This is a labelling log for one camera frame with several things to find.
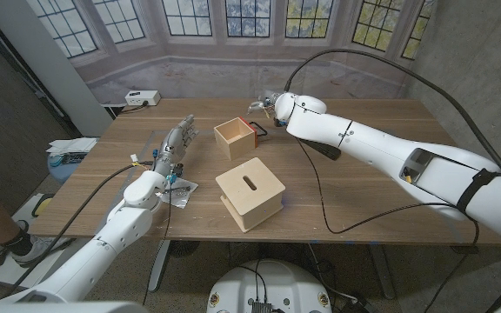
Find grey table leg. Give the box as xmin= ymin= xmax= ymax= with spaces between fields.
xmin=147 ymin=239 xmax=172 ymax=293
xmin=368 ymin=243 xmax=397 ymax=301

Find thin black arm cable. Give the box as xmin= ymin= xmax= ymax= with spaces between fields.
xmin=143 ymin=180 xmax=174 ymax=306
xmin=296 ymin=135 xmax=481 ymax=313

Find white power strip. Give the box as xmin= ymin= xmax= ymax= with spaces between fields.
xmin=124 ymin=90 xmax=162 ymax=108

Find white floor cable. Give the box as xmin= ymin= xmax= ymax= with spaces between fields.
xmin=306 ymin=243 xmax=360 ymax=304

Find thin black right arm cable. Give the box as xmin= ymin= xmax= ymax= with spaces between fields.
xmin=296 ymin=135 xmax=481 ymax=313

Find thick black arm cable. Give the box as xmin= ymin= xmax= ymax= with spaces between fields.
xmin=283 ymin=47 xmax=501 ymax=313
xmin=9 ymin=161 xmax=154 ymax=292

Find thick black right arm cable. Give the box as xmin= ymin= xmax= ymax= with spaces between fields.
xmin=283 ymin=47 xmax=501 ymax=313

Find black round floor base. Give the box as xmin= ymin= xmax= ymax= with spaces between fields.
xmin=170 ymin=240 xmax=201 ymax=259

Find black power strip cord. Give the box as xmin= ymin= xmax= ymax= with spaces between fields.
xmin=119 ymin=100 xmax=150 ymax=115

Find black torso cable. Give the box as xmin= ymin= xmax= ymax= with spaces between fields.
xmin=237 ymin=259 xmax=270 ymax=303

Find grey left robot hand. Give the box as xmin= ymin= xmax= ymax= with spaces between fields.
xmin=150 ymin=114 xmax=200 ymax=177

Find wooden box with slot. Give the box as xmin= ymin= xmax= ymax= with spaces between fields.
xmin=215 ymin=156 xmax=287 ymax=233

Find yellow black floor pad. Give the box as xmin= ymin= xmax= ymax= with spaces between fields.
xmin=30 ymin=193 xmax=56 ymax=218

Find black board with teal cable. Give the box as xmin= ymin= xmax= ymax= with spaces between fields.
xmin=51 ymin=151 xmax=90 ymax=167

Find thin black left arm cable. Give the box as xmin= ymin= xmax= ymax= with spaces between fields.
xmin=143 ymin=180 xmax=174 ymax=306

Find black floor box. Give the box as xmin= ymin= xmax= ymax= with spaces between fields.
xmin=341 ymin=297 xmax=376 ymax=313

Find stack of white papers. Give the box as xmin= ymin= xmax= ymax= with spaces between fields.
xmin=45 ymin=137 xmax=99 ymax=157

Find black rectangular bar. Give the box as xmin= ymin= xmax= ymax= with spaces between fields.
xmin=298 ymin=137 xmax=342 ymax=161

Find wooden drawer with red front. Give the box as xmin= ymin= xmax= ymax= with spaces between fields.
xmin=213 ymin=116 xmax=269 ymax=161

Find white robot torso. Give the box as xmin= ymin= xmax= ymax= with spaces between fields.
xmin=206 ymin=259 xmax=333 ymax=313

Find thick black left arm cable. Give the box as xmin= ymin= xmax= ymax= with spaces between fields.
xmin=9 ymin=161 xmax=154 ymax=292

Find blue round stool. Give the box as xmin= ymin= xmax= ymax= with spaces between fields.
xmin=47 ymin=154 xmax=87 ymax=184

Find white floor board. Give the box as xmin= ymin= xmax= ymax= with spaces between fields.
xmin=0 ymin=193 xmax=86 ymax=289

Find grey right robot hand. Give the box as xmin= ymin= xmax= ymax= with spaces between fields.
xmin=246 ymin=90 xmax=285 ymax=127

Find printed window backdrop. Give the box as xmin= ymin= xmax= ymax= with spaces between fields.
xmin=26 ymin=0 xmax=438 ymax=106

